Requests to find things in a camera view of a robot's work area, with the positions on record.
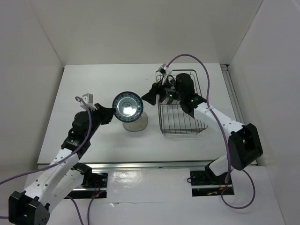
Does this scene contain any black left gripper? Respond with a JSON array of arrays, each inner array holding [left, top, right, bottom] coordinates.
[[86, 103, 115, 139]]

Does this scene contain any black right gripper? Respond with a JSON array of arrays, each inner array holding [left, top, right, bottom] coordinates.
[[141, 75, 184, 105]]

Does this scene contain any blue floral ceramic plate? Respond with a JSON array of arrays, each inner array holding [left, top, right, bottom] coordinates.
[[112, 91, 143, 123]]

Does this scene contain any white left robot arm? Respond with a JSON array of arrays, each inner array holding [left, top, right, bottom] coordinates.
[[8, 104, 115, 225]]

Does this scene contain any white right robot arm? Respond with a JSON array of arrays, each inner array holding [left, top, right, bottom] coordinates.
[[142, 73, 263, 184]]

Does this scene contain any smoky grey glass plate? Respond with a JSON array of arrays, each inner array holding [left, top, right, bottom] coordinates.
[[122, 112, 148, 132]]

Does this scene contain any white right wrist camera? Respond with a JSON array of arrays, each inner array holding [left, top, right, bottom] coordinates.
[[158, 64, 173, 85]]

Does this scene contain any grey wire dish rack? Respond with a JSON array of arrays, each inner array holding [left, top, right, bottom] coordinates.
[[157, 69, 208, 136]]

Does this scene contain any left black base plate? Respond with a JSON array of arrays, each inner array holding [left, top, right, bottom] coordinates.
[[68, 173, 108, 199]]

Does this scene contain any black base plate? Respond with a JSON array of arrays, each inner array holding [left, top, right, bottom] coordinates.
[[187, 170, 234, 197], [68, 173, 108, 199]]

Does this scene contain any aluminium front rail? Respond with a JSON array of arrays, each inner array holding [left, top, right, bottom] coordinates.
[[36, 156, 258, 171]]

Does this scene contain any aluminium rail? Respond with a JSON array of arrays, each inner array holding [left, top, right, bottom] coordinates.
[[220, 64, 244, 123], [36, 156, 258, 171]]

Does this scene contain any aluminium right side rail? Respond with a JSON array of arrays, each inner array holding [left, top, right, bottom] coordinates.
[[220, 64, 244, 123]]

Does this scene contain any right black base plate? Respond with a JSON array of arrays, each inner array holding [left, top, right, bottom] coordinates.
[[187, 170, 234, 197]]

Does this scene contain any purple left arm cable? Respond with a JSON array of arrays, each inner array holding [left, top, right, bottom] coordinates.
[[0, 96, 101, 225]]

